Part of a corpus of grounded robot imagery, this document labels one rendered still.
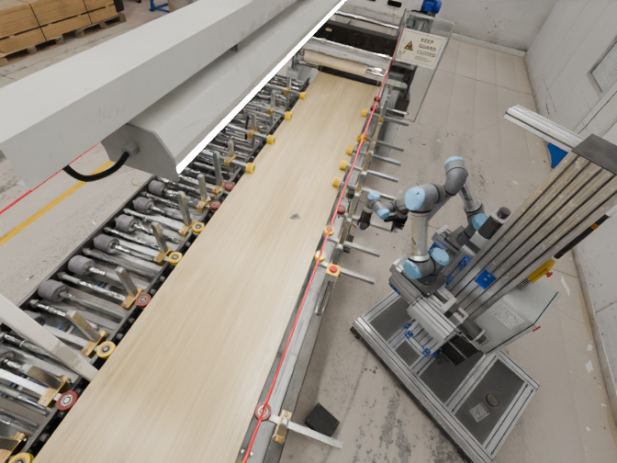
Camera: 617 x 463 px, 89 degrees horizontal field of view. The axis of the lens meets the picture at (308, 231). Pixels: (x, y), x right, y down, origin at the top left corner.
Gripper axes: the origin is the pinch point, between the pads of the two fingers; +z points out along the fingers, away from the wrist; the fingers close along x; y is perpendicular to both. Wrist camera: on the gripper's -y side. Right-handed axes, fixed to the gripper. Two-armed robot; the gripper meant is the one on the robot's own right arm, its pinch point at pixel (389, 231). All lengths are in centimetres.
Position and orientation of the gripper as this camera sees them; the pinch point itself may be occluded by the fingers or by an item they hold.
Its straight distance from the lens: 257.4
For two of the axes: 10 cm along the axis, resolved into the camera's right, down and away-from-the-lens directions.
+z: -1.2, 6.4, 7.6
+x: 3.0, -7.1, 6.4
